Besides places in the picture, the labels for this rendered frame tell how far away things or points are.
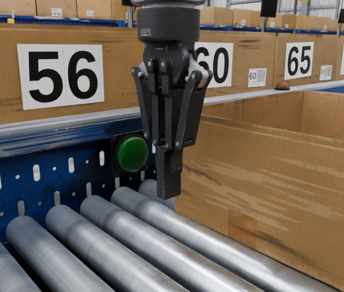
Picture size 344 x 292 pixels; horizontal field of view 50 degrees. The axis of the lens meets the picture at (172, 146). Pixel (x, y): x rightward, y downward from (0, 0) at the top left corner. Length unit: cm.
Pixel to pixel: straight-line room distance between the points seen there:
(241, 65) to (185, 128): 61
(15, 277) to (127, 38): 49
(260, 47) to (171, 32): 69
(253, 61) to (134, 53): 40
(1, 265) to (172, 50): 34
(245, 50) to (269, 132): 60
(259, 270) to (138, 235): 18
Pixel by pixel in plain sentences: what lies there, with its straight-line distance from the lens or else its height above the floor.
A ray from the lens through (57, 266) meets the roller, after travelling 51.
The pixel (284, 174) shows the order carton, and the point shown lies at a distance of 46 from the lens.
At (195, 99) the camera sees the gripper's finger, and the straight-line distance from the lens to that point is 43.
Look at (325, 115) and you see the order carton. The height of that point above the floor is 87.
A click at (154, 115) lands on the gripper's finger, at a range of 47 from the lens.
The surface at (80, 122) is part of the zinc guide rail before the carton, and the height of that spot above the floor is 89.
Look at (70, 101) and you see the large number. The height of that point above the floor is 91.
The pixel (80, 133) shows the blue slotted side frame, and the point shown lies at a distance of 67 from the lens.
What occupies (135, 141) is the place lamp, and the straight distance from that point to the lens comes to 72.
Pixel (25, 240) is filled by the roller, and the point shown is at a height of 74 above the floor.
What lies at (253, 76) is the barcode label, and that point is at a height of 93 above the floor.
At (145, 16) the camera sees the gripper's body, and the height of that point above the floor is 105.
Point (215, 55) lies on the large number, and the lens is 95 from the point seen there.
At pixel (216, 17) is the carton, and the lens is 768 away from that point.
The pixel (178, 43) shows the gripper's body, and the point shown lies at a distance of 44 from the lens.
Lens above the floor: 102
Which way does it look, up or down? 15 degrees down
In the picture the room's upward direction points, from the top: straight up
